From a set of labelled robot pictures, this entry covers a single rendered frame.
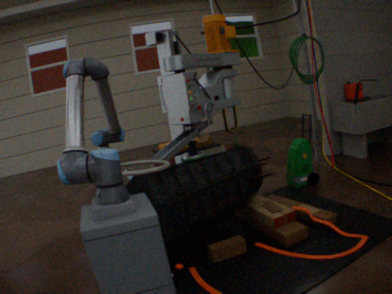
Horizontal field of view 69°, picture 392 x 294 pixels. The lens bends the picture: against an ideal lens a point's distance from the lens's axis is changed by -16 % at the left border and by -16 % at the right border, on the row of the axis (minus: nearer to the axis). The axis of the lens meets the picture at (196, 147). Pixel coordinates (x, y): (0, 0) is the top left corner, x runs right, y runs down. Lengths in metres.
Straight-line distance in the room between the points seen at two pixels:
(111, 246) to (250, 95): 8.47
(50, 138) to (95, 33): 2.97
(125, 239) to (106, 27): 7.66
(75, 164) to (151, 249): 0.58
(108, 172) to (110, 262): 0.45
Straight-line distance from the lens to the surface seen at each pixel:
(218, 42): 3.26
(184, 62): 2.71
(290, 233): 2.80
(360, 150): 5.21
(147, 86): 8.83
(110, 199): 1.68
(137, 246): 1.67
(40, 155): 8.92
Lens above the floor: 1.43
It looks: 11 degrees down
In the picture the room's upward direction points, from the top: 9 degrees counter-clockwise
